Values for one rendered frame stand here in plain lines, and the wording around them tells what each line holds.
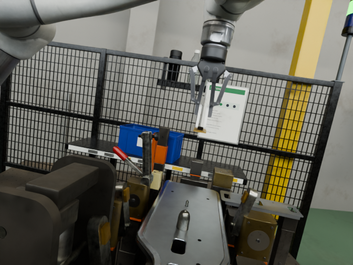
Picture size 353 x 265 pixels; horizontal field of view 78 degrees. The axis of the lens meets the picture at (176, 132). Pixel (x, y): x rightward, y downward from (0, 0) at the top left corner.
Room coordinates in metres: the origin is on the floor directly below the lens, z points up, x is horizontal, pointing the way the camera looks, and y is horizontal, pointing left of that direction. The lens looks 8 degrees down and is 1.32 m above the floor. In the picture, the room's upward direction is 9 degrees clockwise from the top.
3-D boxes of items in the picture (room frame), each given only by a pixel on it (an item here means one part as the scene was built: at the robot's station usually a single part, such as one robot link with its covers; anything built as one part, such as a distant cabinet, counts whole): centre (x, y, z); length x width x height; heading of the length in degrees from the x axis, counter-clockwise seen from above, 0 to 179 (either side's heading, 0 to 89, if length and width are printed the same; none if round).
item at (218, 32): (0.66, -0.07, 1.52); 0.09 x 0.09 x 0.06
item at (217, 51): (0.66, -0.07, 1.45); 0.08 x 0.07 x 0.09; 84
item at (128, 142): (1.12, 0.12, 1.10); 0.30 x 0.17 x 0.13; 76
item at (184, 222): (0.54, -0.06, 1.02); 0.03 x 0.03 x 0.07
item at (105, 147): (1.12, 0.08, 1.02); 0.90 x 0.22 x 0.03; 84
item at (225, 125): (1.20, -0.23, 1.30); 0.23 x 0.02 x 0.31; 84
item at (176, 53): (1.33, 0.08, 1.52); 0.07 x 0.07 x 0.18
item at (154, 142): (0.78, 0.07, 0.95); 0.03 x 0.01 x 0.50; 174
